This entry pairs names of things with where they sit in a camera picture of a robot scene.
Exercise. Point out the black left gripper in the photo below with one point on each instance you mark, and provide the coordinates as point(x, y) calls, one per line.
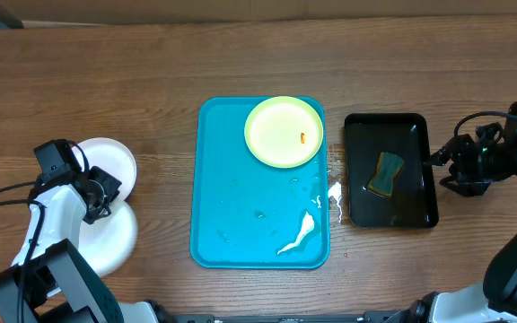
point(114, 185)

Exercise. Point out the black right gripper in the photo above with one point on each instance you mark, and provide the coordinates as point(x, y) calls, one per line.
point(452, 162)

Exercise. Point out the white plate with red stain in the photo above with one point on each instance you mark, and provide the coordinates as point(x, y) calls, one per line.
point(116, 159)

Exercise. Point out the green yellow sponge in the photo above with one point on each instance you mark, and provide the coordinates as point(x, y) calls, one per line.
point(387, 170)

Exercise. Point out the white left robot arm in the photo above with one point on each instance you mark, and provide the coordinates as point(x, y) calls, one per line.
point(50, 281)

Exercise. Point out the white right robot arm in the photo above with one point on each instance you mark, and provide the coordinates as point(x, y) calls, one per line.
point(493, 300)

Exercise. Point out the black water tray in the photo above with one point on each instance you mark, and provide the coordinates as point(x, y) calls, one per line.
point(413, 202)

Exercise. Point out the blue plastic tray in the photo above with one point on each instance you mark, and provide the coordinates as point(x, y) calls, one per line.
point(246, 214)

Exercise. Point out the yellow-green plate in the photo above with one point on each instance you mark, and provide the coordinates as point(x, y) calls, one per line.
point(284, 132)

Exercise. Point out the black rail at table edge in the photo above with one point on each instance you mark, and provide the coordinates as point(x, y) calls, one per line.
point(373, 316)

